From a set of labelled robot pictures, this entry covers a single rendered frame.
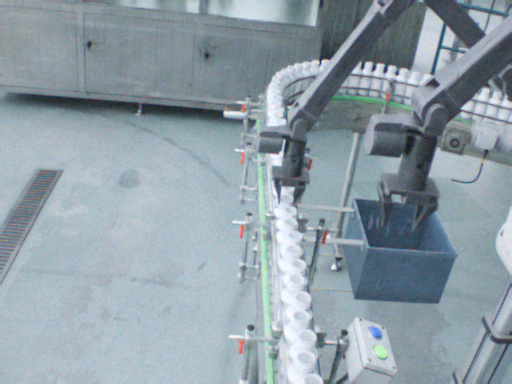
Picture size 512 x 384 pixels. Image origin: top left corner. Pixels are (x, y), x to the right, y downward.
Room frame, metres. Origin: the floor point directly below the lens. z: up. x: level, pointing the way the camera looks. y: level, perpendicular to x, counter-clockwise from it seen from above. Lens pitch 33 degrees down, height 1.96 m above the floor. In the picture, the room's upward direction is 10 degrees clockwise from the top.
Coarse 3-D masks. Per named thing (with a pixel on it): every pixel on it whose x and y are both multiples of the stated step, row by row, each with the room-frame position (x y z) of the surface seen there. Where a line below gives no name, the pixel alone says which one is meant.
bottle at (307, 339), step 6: (306, 330) 0.86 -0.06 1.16; (300, 336) 0.85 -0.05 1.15; (306, 336) 0.86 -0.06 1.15; (312, 336) 0.85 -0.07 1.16; (300, 342) 0.83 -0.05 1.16; (306, 342) 0.83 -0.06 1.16; (312, 342) 0.83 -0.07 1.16; (294, 348) 0.84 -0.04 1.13; (300, 348) 0.83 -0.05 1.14; (306, 348) 0.83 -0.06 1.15; (312, 348) 0.83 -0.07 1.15; (294, 354) 0.83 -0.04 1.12; (318, 354) 0.84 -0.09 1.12; (288, 360) 0.83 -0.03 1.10; (294, 360) 0.82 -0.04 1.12; (288, 366) 0.83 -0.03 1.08
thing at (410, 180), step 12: (408, 168) 0.92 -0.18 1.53; (420, 168) 0.92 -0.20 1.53; (384, 180) 0.94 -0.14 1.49; (396, 180) 0.94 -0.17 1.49; (408, 180) 0.92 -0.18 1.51; (420, 180) 0.92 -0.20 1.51; (432, 180) 0.98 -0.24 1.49; (396, 192) 0.91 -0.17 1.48; (408, 192) 0.91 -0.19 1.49; (420, 192) 0.92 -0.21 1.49; (432, 192) 0.93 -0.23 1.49
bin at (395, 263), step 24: (360, 216) 1.82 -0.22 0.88; (408, 216) 1.86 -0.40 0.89; (432, 216) 1.84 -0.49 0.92; (312, 240) 1.53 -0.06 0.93; (336, 240) 1.56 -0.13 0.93; (360, 240) 1.58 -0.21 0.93; (384, 240) 1.84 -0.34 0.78; (408, 240) 1.86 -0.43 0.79; (432, 240) 1.77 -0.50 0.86; (360, 264) 1.55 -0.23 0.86; (384, 264) 1.53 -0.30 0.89; (408, 264) 1.54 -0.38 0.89; (432, 264) 1.56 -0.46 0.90; (312, 288) 1.55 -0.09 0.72; (360, 288) 1.52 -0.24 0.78; (384, 288) 1.53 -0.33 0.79; (408, 288) 1.55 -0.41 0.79; (432, 288) 1.56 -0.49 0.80
